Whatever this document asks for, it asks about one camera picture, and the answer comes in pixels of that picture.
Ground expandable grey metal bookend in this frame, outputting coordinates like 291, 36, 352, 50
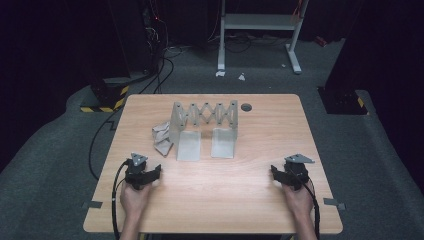
169, 99, 239, 162

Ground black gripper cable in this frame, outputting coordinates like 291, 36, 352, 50
111, 159, 130, 240
301, 179, 321, 240

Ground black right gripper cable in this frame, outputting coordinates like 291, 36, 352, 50
301, 179, 321, 240

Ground white metal stand frame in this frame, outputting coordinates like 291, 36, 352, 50
217, 0, 309, 75

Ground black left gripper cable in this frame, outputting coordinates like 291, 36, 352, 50
111, 159, 130, 240

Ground light grey cloth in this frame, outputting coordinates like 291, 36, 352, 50
151, 121, 175, 158

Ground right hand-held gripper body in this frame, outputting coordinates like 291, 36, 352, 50
281, 153, 315, 192

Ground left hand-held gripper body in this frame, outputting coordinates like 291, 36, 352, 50
124, 152, 152, 191

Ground black yellow-striped pillar base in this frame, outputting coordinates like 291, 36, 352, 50
79, 77, 130, 113
317, 87, 369, 116

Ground bundle of black floor cables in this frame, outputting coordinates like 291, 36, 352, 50
138, 57, 175, 95

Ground dark equipment rack with wires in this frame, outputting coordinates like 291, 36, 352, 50
141, 0, 171, 74

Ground person's right hand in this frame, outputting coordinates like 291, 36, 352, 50
283, 181, 314, 218

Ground black cables under stand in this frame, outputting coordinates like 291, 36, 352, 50
206, 29, 291, 54

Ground grey tape strip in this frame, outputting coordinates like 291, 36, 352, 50
82, 200, 104, 210
323, 197, 347, 211

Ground long black floor cable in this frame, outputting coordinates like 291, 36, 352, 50
88, 106, 126, 181

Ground person's left hand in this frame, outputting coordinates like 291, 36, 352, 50
119, 182, 153, 216

